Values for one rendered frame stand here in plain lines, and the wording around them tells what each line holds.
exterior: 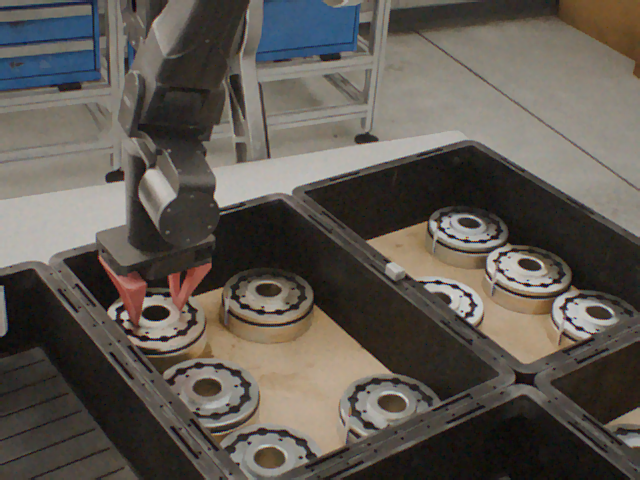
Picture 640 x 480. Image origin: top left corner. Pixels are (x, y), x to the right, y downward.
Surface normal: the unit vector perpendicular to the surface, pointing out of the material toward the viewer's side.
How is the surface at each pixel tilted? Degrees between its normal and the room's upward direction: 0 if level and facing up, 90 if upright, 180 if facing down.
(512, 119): 0
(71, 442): 0
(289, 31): 90
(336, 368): 0
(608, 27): 93
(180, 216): 92
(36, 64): 90
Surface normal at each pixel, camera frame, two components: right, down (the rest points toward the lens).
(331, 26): 0.43, 0.50
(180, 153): 0.31, -0.80
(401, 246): 0.07, -0.84
